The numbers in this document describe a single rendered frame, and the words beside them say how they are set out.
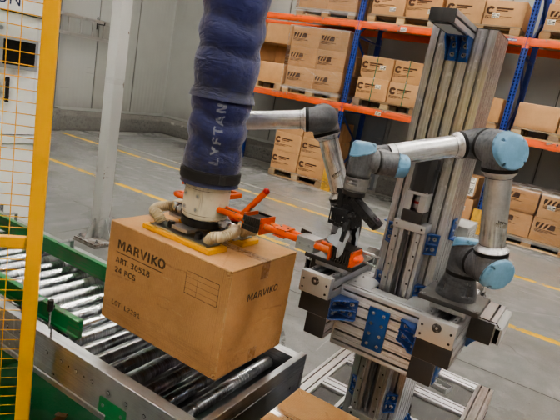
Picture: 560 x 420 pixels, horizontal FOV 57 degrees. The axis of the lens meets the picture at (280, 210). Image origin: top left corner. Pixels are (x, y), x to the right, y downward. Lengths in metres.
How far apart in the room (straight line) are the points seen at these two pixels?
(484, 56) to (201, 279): 1.33
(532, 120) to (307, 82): 3.85
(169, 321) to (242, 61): 0.94
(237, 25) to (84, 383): 1.40
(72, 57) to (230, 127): 10.21
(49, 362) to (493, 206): 1.75
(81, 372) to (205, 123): 1.03
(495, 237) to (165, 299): 1.16
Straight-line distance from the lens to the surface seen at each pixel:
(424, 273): 2.27
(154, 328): 1.99
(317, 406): 2.10
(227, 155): 1.83
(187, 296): 1.83
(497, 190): 1.82
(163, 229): 1.94
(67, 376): 2.21
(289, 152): 9.97
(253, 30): 1.83
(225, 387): 2.09
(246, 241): 1.95
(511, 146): 1.78
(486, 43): 2.19
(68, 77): 11.93
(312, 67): 9.76
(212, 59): 1.80
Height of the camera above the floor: 1.68
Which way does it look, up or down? 13 degrees down
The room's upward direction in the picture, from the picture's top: 11 degrees clockwise
